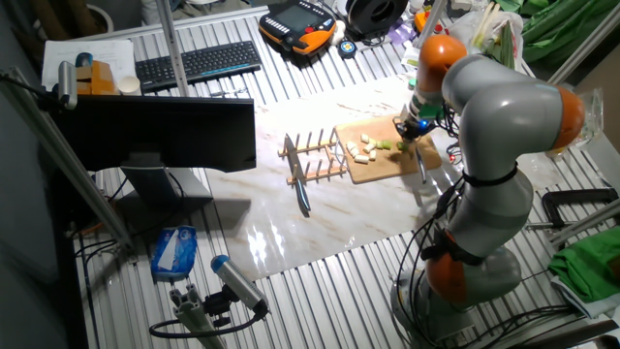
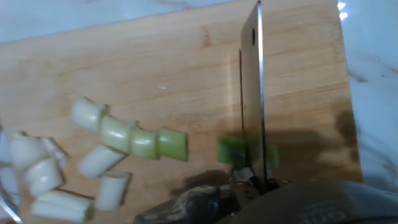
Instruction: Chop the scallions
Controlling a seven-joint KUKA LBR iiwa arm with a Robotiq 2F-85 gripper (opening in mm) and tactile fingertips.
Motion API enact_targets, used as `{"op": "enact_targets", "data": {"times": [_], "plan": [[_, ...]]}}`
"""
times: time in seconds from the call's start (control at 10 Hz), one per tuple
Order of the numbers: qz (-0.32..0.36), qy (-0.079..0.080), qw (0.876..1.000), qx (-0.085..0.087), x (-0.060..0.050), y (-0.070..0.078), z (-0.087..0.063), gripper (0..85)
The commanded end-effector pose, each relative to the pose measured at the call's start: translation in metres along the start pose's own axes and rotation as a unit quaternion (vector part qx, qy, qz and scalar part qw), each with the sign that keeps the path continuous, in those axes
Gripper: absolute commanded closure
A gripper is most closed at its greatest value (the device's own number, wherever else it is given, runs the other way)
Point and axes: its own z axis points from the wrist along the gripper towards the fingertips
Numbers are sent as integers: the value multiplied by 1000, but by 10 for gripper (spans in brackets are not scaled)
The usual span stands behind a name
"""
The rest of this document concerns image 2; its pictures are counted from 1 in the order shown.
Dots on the steel cleaver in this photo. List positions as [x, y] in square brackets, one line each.
[252, 93]

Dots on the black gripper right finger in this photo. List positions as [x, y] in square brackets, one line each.
[268, 184]

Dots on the wooden cutting board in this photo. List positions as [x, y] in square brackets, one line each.
[155, 62]

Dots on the short white scallion piece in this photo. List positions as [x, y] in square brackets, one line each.
[112, 191]
[43, 177]
[87, 113]
[99, 161]

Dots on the white scallion root bulb piece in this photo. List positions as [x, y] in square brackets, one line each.
[26, 151]

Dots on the short pale green scallion piece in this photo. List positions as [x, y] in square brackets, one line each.
[143, 143]
[116, 133]

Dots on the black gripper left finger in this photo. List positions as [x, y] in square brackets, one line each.
[186, 205]

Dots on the long white scallion piece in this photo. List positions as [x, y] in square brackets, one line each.
[59, 207]

